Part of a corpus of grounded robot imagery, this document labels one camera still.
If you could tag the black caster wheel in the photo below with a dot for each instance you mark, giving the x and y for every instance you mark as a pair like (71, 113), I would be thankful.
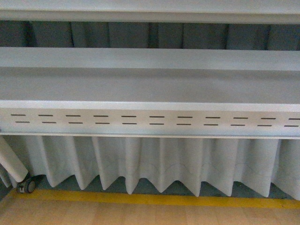
(27, 186)

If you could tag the yellow floor tape line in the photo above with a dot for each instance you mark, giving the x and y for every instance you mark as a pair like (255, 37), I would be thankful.
(177, 200)

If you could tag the white pleated curtain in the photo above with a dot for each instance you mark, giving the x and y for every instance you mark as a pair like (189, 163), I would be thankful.
(256, 163)

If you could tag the white rolled fabric tube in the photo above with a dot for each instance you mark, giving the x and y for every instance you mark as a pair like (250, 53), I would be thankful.
(10, 161)

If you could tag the white metal shelf rack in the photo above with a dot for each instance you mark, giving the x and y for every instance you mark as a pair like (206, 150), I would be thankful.
(171, 93)

